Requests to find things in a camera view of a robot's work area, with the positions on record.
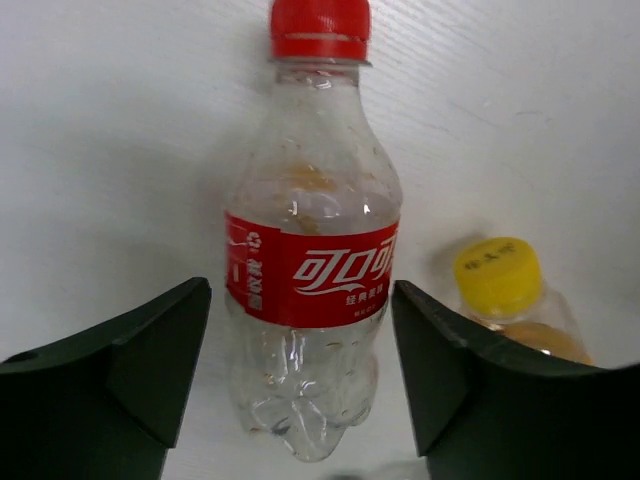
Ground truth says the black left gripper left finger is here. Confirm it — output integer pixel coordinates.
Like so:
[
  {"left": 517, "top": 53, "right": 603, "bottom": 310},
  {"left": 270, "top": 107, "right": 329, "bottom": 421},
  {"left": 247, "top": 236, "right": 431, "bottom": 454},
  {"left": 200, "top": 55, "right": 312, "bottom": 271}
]
[{"left": 1, "top": 277, "right": 212, "bottom": 479}]

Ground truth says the clear bottle red label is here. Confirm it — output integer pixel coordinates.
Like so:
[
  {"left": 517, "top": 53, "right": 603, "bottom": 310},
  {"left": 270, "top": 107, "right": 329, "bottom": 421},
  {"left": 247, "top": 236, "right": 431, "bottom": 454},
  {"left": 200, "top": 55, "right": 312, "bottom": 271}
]
[{"left": 225, "top": 1, "right": 403, "bottom": 462}]

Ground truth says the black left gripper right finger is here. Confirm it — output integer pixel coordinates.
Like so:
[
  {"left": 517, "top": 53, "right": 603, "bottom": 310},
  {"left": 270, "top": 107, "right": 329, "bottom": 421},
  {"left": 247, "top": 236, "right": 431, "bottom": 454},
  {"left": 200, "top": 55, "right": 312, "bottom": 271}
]
[{"left": 391, "top": 280, "right": 639, "bottom": 479}]

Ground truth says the clear bottle yellow cap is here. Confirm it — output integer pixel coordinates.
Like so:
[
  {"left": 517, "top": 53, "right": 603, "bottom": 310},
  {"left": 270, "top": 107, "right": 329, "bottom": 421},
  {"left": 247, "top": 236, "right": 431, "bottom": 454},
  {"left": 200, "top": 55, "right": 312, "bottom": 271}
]
[{"left": 453, "top": 237, "right": 593, "bottom": 365}]

